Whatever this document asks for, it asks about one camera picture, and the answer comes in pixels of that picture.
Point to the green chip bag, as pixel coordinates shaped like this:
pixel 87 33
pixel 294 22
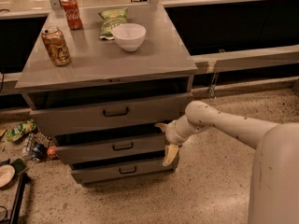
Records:
pixel 111 19

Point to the grey drawer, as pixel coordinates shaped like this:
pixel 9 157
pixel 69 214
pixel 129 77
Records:
pixel 79 148
pixel 95 117
pixel 87 176

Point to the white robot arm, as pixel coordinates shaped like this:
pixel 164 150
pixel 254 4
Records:
pixel 274 184

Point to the green snack bag on floor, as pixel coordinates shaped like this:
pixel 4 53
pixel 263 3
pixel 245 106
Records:
pixel 20 130

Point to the green sponge on floor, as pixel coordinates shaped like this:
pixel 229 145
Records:
pixel 20 166

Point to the grey drawer cabinet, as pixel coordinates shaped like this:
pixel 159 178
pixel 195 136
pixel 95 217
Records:
pixel 99 94

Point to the orange fruit on floor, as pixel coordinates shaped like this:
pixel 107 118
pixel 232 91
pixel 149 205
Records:
pixel 51 153

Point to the black stand on floor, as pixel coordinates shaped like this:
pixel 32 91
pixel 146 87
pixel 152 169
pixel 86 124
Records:
pixel 12 216

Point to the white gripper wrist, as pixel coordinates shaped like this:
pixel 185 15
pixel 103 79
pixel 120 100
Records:
pixel 171 133

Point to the wire basket on floor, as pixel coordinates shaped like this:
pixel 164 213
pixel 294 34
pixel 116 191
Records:
pixel 31 140

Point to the blue can on floor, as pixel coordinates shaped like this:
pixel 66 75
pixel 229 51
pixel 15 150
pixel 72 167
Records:
pixel 39 153

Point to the red cola can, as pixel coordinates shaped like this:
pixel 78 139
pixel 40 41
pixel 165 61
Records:
pixel 72 14

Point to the white plate on floor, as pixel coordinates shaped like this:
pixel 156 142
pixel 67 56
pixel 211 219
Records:
pixel 7 172

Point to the grey top drawer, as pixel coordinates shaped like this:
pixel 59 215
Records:
pixel 95 117

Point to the white bowl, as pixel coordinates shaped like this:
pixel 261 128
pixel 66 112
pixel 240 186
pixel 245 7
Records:
pixel 129 36

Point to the grey bottom drawer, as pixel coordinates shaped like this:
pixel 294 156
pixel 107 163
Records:
pixel 87 176

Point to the gold patterned soda can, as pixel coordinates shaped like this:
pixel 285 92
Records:
pixel 55 45

